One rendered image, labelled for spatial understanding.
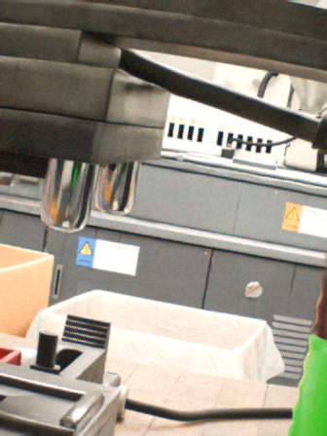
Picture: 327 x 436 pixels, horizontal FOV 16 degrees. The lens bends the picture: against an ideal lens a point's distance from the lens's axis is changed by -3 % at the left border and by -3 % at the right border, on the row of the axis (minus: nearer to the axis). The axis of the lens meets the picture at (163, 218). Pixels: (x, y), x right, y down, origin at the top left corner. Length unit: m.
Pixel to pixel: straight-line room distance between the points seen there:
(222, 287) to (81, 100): 4.59
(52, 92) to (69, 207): 0.05
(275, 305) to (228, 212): 0.43
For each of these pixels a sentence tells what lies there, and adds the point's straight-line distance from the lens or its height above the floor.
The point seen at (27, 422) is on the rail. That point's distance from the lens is 0.50.
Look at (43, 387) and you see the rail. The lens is 0.58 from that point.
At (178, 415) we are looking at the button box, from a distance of 0.90.
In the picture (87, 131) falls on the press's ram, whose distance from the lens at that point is 0.43.
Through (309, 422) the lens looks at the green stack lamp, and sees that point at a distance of 0.25.
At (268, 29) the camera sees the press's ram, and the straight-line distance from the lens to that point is 0.46.
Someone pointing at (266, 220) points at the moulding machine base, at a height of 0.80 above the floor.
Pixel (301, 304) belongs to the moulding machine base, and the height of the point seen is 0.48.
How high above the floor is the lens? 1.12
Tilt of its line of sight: 4 degrees down
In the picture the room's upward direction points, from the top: 9 degrees clockwise
